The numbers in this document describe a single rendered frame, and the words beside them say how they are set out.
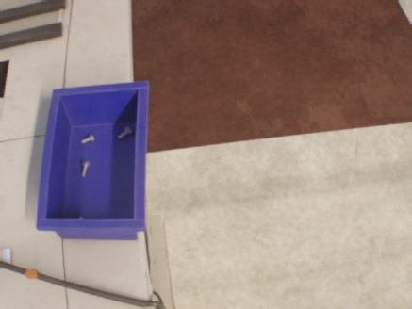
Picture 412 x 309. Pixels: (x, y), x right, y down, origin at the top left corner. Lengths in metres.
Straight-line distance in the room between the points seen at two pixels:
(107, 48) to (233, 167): 0.91
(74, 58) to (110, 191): 0.28
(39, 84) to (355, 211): 1.13
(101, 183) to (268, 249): 0.93
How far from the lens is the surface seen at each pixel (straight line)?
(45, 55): 1.06
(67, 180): 0.88
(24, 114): 0.98
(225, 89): 2.02
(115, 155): 0.89
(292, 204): 1.80
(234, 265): 1.70
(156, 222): 1.29
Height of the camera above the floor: 1.58
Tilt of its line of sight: 58 degrees down
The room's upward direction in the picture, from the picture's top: 1 degrees counter-clockwise
